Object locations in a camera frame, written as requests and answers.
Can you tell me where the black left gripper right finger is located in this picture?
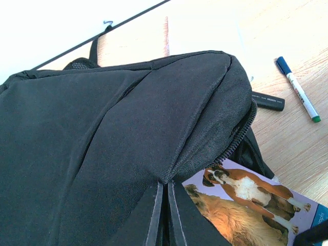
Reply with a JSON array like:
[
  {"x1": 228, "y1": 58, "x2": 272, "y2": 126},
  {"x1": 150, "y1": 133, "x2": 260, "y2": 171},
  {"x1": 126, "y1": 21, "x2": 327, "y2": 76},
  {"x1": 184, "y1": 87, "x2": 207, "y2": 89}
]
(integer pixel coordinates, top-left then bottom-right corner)
[{"x1": 168, "y1": 181, "x2": 189, "y2": 245}]

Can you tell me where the dog picture book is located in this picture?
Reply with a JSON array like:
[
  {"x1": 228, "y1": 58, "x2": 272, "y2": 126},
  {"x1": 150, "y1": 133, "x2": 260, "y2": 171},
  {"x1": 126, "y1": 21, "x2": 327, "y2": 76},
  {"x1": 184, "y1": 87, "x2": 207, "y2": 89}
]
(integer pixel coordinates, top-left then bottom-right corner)
[{"x1": 182, "y1": 159, "x2": 327, "y2": 245}]

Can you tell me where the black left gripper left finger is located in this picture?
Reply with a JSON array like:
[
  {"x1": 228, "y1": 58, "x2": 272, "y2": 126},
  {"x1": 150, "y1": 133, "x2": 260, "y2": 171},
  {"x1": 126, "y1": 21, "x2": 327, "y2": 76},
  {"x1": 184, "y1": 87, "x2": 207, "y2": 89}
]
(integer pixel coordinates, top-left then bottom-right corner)
[{"x1": 145, "y1": 183, "x2": 163, "y2": 246}]

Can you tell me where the black enclosure frame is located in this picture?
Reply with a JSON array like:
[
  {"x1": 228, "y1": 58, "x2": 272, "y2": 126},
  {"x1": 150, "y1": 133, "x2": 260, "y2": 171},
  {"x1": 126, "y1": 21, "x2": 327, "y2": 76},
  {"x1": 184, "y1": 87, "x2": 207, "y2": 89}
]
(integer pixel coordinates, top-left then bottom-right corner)
[{"x1": 27, "y1": 1, "x2": 166, "y2": 69}]

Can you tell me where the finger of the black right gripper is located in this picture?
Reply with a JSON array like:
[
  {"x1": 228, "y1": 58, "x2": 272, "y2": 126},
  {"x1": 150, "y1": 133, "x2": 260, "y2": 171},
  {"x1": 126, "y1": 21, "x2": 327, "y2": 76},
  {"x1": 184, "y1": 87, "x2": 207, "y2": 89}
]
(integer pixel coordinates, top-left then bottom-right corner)
[{"x1": 294, "y1": 224, "x2": 327, "y2": 245}]

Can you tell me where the blue cap white marker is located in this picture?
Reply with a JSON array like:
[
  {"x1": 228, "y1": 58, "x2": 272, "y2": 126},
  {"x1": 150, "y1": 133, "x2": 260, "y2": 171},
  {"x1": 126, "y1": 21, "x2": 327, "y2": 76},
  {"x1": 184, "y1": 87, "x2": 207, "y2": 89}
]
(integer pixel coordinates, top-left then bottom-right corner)
[{"x1": 275, "y1": 56, "x2": 321, "y2": 123}]

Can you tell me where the green black highlighter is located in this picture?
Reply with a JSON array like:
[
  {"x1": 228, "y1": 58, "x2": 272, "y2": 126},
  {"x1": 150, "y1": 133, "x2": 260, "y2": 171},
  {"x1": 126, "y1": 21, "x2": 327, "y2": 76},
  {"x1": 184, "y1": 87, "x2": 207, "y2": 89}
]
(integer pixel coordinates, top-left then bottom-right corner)
[{"x1": 252, "y1": 91, "x2": 285, "y2": 112}]

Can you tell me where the black student backpack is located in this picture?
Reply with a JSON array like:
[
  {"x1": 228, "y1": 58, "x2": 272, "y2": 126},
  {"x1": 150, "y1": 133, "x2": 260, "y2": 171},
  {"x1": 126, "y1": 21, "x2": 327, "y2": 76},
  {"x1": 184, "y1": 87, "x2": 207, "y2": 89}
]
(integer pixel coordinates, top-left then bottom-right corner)
[{"x1": 0, "y1": 22, "x2": 275, "y2": 246}]

